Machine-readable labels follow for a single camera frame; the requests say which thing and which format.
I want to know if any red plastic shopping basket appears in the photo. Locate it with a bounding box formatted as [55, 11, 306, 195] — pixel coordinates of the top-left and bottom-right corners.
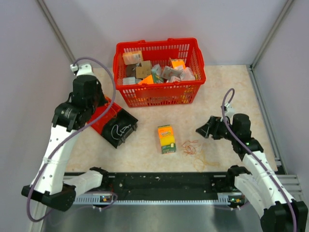
[113, 38, 206, 107]

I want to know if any clear packet in basket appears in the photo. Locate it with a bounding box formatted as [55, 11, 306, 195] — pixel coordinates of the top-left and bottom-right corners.
[161, 66, 182, 81]

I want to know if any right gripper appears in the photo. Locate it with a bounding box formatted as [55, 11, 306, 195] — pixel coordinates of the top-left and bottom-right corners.
[196, 116, 238, 142]

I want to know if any brown cardboard box in basket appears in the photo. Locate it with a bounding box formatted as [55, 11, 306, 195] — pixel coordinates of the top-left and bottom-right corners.
[136, 60, 152, 79]

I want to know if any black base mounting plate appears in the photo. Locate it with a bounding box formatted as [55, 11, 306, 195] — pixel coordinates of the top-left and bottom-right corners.
[82, 172, 244, 201]

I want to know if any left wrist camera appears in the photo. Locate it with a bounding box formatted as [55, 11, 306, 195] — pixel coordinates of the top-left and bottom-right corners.
[70, 63, 95, 77]

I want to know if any aluminium frame rail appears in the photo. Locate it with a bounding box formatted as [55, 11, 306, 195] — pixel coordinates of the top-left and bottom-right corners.
[72, 175, 301, 206]

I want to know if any sponge daddy package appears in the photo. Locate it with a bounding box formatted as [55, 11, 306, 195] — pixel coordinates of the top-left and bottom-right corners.
[157, 125, 176, 154]

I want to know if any red plastic bin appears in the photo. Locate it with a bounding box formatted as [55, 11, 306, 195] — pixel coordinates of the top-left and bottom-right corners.
[87, 97, 122, 134]

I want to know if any black plastic bin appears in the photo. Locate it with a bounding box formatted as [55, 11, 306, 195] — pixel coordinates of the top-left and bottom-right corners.
[101, 109, 138, 148]

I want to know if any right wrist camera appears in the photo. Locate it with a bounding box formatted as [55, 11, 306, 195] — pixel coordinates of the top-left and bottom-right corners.
[224, 102, 235, 119]

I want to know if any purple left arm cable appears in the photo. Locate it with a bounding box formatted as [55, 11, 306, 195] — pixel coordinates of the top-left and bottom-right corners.
[26, 57, 119, 223]

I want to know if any orange box in basket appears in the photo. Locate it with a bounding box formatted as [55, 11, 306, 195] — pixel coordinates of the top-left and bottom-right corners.
[122, 51, 143, 65]

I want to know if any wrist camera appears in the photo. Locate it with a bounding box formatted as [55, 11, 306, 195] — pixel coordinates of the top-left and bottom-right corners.
[70, 63, 95, 77]
[224, 102, 235, 119]

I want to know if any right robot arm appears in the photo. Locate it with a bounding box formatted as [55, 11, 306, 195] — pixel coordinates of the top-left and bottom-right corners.
[196, 114, 309, 232]

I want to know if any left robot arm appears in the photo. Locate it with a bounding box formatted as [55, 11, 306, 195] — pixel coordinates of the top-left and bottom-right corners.
[21, 74, 110, 212]

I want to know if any white cable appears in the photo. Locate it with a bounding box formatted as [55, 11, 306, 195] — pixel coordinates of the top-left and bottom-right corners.
[111, 124, 132, 140]

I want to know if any yellow cable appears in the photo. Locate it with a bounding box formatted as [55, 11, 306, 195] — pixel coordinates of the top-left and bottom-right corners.
[193, 142, 220, 173]

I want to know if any orange sponge pack in basket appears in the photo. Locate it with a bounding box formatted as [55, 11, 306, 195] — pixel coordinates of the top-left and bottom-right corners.
[169, 58, 186, 71]

